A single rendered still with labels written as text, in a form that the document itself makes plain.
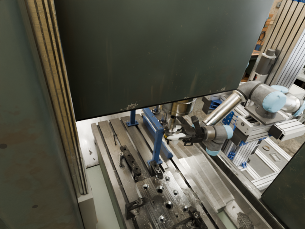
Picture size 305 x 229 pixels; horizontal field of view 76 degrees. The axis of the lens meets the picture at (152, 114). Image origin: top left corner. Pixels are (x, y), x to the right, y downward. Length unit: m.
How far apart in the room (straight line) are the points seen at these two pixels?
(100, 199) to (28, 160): 1.27
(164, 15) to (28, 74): 0.37
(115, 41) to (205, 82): 0.36
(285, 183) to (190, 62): 1.04
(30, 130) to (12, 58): 0.10
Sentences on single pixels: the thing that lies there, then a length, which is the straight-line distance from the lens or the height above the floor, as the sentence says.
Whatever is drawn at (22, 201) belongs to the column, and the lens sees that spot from 0.42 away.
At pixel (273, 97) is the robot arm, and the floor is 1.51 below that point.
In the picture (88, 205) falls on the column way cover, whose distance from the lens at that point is 0.71.
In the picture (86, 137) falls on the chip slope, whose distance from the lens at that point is 1.83.
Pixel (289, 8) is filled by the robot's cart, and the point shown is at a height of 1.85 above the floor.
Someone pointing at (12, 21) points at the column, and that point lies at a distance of 0.25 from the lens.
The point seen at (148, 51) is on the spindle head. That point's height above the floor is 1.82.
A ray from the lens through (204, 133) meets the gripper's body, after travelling 1.03.
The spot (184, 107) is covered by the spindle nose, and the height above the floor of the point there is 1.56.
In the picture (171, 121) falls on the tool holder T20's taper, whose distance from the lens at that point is 0.92.
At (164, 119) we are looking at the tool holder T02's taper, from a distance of 1.21.
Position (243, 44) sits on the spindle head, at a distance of 0.76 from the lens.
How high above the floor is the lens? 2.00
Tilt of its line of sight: 37 degrees down
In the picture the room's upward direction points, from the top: 7 degrees clockwise
